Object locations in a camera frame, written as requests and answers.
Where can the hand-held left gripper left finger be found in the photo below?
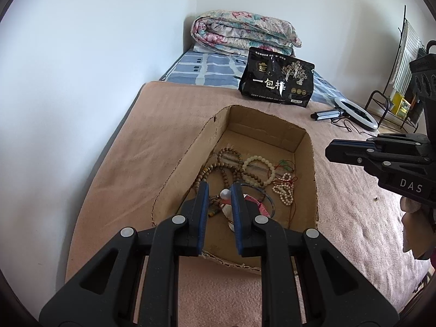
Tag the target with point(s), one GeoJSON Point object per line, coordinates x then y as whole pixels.
{"type": "Point", "coordinates": [204, 218]}

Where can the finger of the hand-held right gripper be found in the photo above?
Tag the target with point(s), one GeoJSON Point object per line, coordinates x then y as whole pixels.
{"type": "Point", "coordinates": [347, 153]}
{"type": "Point", "coordinates": [391, 141]}

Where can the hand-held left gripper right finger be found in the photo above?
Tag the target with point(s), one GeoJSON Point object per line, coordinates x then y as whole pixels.
{"type": "Point", "coordinates": [236, 218]}

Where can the white pendant with pink ribbon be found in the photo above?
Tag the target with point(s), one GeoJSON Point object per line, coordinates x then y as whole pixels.
{"type": "Point", "coordinates": [227, 211]}

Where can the thin blue bangle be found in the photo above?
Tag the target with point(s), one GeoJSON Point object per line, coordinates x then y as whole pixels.
{"type": "Point", "coordinates": [272, 204]}

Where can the green jade pendant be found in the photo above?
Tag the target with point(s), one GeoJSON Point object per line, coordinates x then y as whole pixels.
{"type": "Point", "coordinates": [289, 168]}

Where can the cardboard box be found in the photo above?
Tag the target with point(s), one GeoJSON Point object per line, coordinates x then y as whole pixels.
{"type": "Point", "coordinates": [259, 126]}

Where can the person's right hand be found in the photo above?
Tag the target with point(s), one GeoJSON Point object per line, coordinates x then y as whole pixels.
{"type": "Point", "coordinates": [414, 228]}

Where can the yellow box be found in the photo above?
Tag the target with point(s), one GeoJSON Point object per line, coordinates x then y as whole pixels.
{"type": "Point", "coordinates": [402, 105]}

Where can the black metal rack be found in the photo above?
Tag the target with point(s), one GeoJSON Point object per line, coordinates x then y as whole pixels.
{"type": "Point", "coordinates": [374, 93]}

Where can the striped hanging cloth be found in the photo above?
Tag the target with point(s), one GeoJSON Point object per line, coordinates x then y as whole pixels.
{"type": "Point", "coordinates": [407, 54]}

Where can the pink blanket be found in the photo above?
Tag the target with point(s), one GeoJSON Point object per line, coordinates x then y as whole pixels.
{"type": "Point", "coordinates": [119, 163]}

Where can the black snack bag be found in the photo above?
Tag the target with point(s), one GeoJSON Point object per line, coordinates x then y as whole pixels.
{"type": "Point", "coordinates": [272, 85]}

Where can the blue checked bed sheet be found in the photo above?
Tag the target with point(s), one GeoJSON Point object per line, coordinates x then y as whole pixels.
{"type": "Point", "coordinates": [211, 70]}

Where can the folded floral quilt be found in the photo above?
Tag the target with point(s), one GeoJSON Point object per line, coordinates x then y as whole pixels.
{"type": "Point", "coordinates": [238, 30]}

